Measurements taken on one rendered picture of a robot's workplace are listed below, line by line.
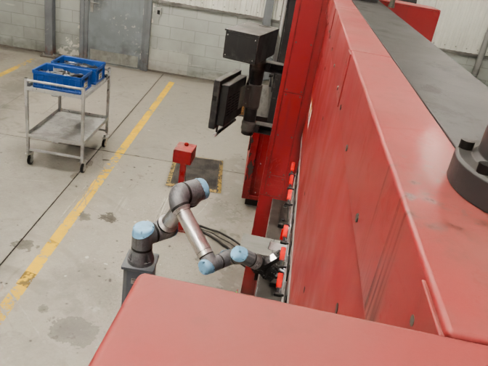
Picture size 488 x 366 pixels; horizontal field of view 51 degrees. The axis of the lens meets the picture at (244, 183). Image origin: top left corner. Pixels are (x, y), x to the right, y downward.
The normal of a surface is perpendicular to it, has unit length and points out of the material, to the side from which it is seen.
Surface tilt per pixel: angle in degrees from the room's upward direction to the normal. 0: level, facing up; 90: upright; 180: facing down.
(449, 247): 0
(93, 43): 90
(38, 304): 0
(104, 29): 90
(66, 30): 90
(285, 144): 90
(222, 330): 0
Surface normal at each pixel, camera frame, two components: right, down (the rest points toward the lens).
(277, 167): -0.13, 0.41
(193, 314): 0.15, -0.89
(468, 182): -0.97, -0.05
